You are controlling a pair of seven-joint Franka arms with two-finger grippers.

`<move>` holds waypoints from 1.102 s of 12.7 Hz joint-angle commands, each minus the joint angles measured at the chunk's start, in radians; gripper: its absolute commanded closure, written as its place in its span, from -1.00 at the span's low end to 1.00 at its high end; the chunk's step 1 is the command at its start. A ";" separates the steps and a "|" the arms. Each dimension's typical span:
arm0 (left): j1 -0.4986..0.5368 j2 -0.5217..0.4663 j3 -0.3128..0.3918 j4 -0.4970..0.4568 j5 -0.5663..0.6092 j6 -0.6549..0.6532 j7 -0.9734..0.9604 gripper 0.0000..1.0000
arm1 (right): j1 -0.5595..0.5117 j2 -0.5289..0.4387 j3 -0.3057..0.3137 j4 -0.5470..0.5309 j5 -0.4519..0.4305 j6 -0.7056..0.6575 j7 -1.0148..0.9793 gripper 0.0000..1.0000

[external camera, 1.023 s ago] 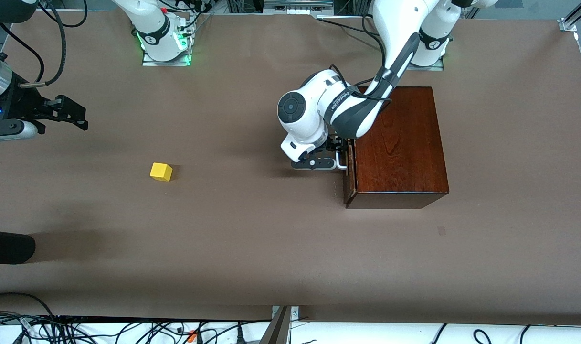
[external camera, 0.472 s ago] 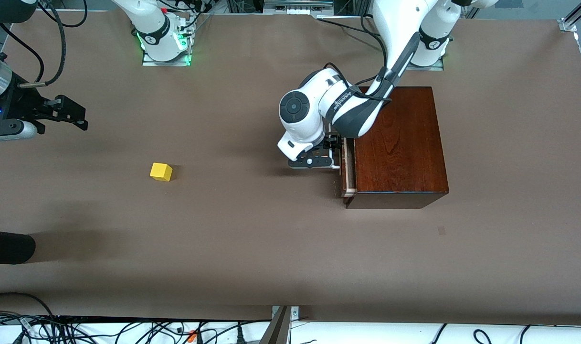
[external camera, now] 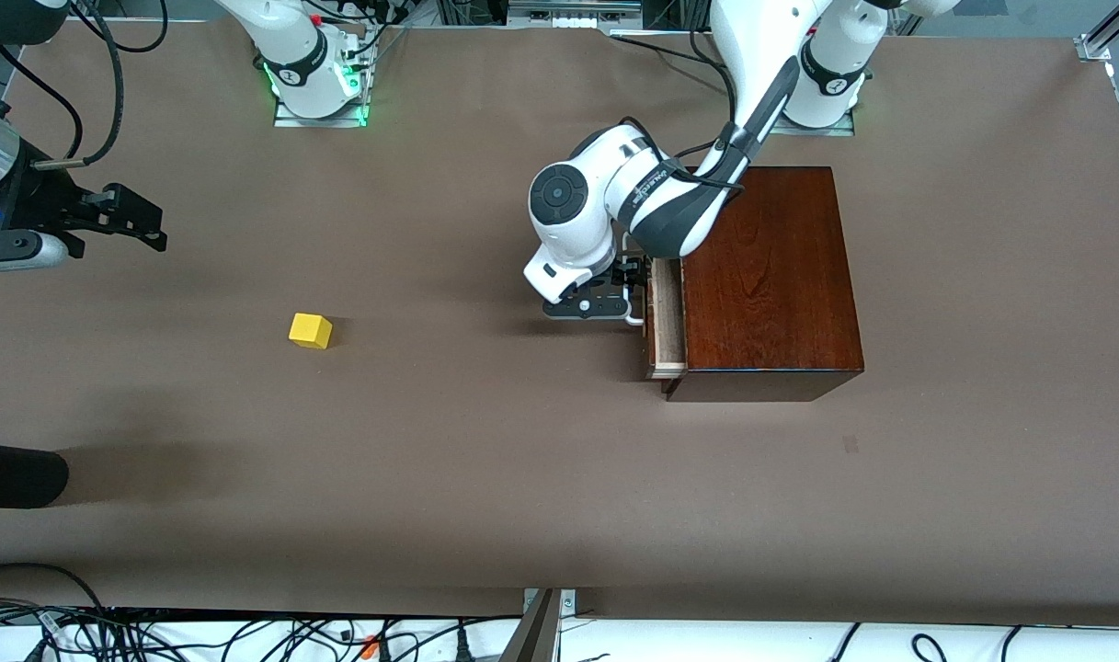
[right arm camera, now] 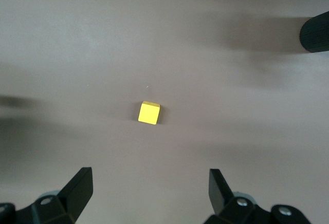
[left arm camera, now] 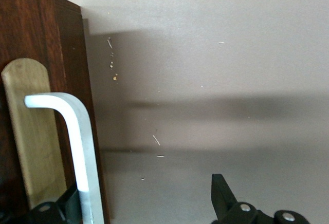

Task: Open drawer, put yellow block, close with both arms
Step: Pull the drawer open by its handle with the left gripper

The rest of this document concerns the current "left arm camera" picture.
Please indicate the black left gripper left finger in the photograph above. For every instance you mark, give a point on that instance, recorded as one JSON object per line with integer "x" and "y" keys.
{"x": 66, "y": 211}

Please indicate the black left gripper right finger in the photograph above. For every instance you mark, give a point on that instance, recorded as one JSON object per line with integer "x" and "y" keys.
{"x": 223, "y": 203}

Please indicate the dark brown wooden cabinet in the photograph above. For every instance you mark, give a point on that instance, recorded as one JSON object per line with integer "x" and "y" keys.
{"x": 74, "y": 80}

